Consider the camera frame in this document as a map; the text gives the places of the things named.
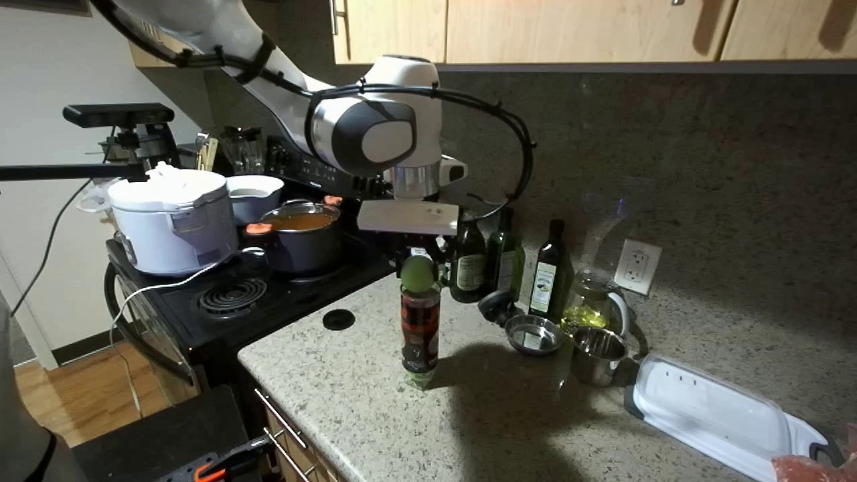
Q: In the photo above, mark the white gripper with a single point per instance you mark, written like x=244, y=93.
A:
x=416, y=219

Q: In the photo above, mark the green tennis ball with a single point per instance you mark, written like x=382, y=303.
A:
x=420, y=274

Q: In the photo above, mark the clear tennis ball can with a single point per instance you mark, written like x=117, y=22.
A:
x=420, y=330

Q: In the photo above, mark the black round can lid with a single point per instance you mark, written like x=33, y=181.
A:
x=338, y=321

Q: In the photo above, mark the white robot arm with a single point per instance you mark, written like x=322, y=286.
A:
x=387, y=121

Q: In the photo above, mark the dark bottle gold cap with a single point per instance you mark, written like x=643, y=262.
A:
x=466, y=277

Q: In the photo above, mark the tall green glass bottle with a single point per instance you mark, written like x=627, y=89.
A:
x=508, y=252

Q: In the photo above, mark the white bowl on stove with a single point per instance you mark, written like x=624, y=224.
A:
x=252, y=196

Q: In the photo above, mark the dark olive oil bottle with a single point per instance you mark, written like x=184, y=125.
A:
x=548, y=271

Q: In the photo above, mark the small steel bowl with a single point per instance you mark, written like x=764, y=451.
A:
x=533, y=337

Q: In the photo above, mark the white rice cooker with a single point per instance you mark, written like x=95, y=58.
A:
x=174, y=224

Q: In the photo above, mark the black stove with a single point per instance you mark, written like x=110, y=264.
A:
x=195, y=329

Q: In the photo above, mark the glass oil cruet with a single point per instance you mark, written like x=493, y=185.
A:
x=595, y=303

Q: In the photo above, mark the white plastic tray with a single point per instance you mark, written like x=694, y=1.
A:
x=724, y=422

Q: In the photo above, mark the dark pot orange handles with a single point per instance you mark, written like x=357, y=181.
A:
x=302, y=236

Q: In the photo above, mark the white wall outlet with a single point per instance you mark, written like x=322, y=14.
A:
x=636, y=266

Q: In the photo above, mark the black camera on stand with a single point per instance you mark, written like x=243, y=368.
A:
x=134, y=133

